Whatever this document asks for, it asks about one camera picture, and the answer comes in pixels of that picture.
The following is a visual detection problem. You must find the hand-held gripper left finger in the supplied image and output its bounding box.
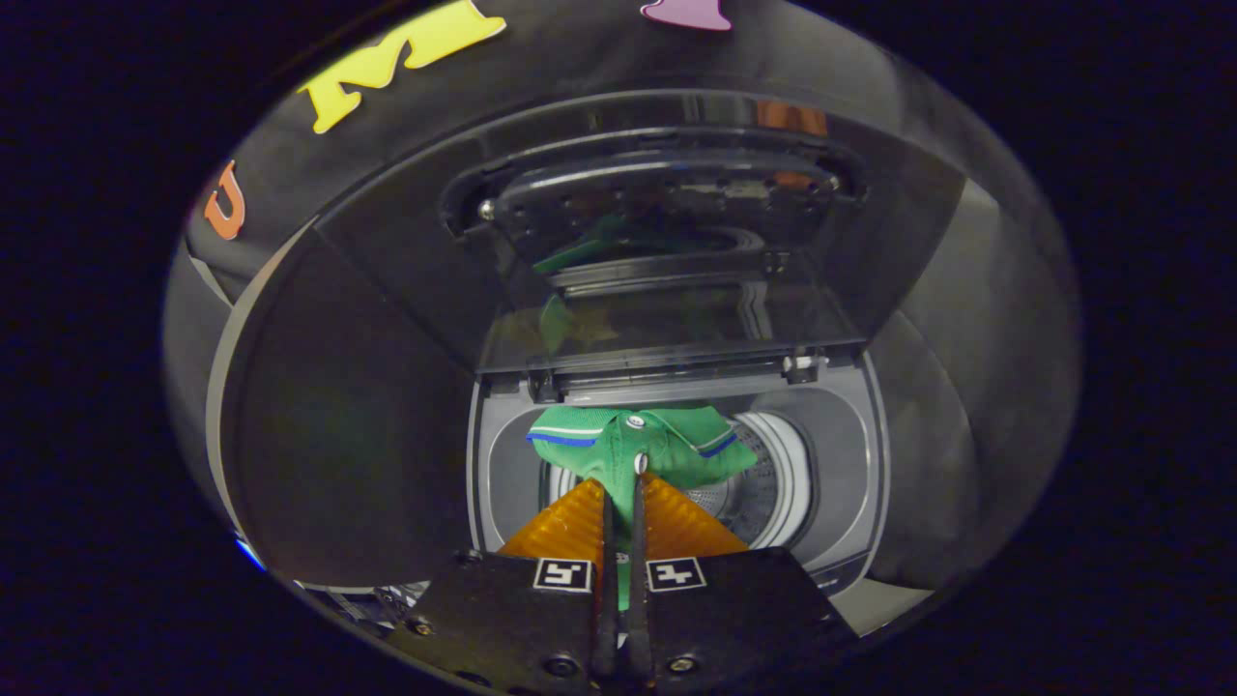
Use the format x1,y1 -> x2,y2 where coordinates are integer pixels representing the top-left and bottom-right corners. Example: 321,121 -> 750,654
387,477 -> 619,692

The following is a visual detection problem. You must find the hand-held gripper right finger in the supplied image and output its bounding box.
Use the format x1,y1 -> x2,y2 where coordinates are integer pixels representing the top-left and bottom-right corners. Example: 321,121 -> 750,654
628,471 -> 861,692

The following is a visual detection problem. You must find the green polo shirt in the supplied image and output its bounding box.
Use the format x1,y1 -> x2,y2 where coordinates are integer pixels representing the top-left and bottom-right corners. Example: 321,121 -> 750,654
527,404 -> 761,612

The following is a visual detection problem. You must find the grey washing machine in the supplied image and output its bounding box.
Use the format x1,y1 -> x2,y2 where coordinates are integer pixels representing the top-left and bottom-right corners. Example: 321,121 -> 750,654
314,89 -> 967,600

